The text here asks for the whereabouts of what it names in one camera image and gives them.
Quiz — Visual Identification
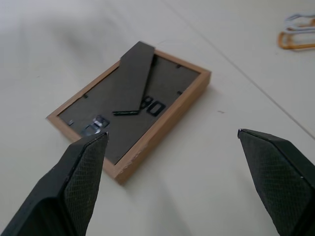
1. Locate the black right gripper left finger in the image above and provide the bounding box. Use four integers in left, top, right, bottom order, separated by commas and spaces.
0, 132, 109, 236

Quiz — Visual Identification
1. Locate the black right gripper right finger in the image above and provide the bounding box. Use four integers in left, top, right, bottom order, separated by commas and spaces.
237, 128, 315, 236

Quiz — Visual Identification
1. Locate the wooden picture frame face down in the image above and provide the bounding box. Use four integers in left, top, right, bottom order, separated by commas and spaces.
46, 41, 212, 186

